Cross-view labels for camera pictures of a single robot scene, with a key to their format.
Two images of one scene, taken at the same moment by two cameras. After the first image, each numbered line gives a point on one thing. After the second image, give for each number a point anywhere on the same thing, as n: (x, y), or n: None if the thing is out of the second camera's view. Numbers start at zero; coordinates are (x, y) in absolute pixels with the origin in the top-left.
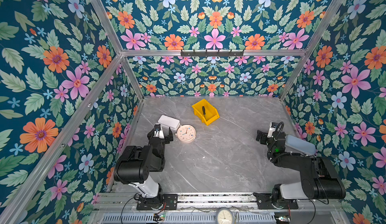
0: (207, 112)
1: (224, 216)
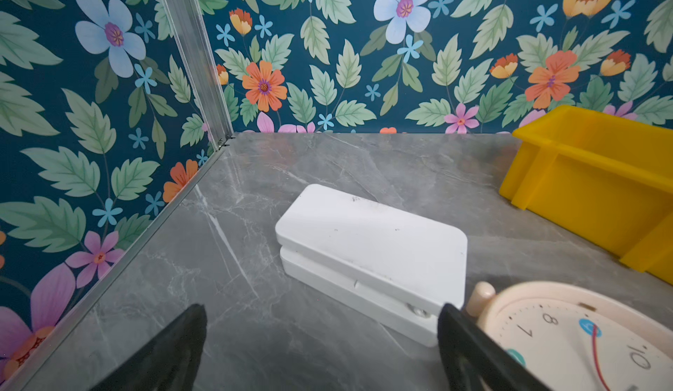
0: (605, 176)
1: None
